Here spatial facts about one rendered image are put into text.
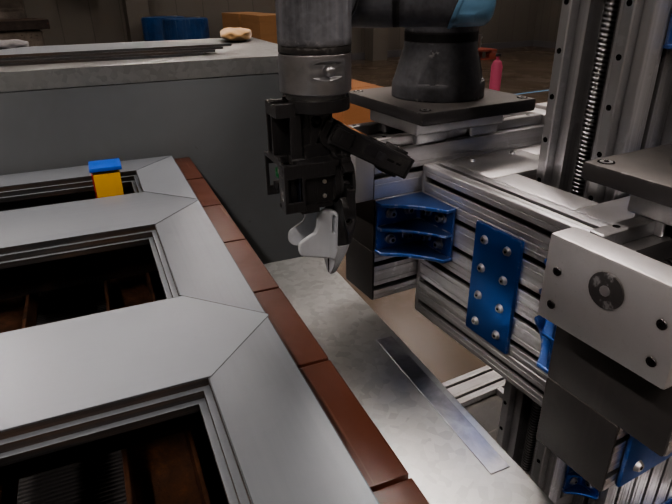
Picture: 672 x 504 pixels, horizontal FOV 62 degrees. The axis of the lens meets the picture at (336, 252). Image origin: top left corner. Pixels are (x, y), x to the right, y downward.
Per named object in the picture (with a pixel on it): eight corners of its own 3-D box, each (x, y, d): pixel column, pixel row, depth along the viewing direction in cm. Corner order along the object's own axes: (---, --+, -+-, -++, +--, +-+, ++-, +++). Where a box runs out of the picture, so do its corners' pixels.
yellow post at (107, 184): (111, 262, 117) (92, 175, 109) (109, 253, 121) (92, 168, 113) (136, 258, 119) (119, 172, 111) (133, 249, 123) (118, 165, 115)
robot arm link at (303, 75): (334, 46, 61) (366, 54, 54) (334, 89, 63) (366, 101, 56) (268, 50, 58) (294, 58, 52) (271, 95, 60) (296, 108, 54)
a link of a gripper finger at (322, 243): (294, 279, 66) (291, 207, 62) (340, 270, 68) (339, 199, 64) (303, 291, 64) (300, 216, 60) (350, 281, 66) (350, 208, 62)
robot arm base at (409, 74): (444, 84, 101) (448, 25, 97) (503, 96, 89) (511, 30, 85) (374, 91, 95) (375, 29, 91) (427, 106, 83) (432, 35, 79)
